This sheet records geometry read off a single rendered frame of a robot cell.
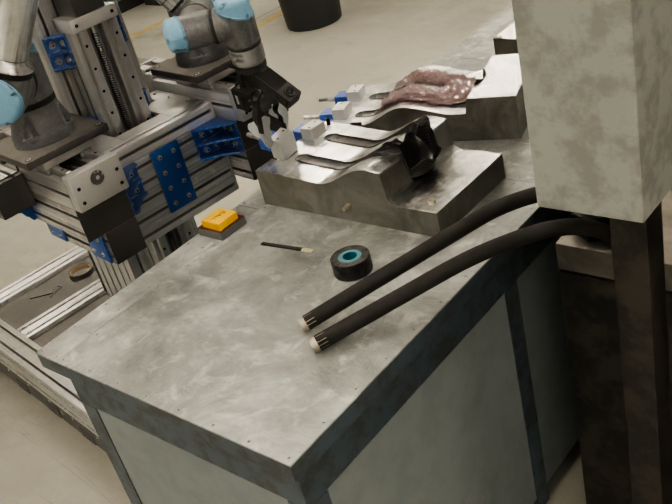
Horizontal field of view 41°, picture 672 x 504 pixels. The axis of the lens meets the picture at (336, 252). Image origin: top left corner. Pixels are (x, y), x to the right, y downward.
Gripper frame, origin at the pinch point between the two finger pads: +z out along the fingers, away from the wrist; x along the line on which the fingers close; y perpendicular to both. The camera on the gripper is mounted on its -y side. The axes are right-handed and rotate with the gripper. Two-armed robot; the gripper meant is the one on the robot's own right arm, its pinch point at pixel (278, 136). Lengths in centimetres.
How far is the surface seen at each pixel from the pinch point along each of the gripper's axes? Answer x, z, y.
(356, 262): 25.8, 1.4, -40.4
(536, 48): 25, -53, -81
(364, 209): 8.9, 5.1, -29.7
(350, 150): -6.6, 4.6, -15.0
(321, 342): 47, -2, -49
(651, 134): 23, -42, -96
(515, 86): -40, 3, -40
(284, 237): 19.9, 9.4, -14.8
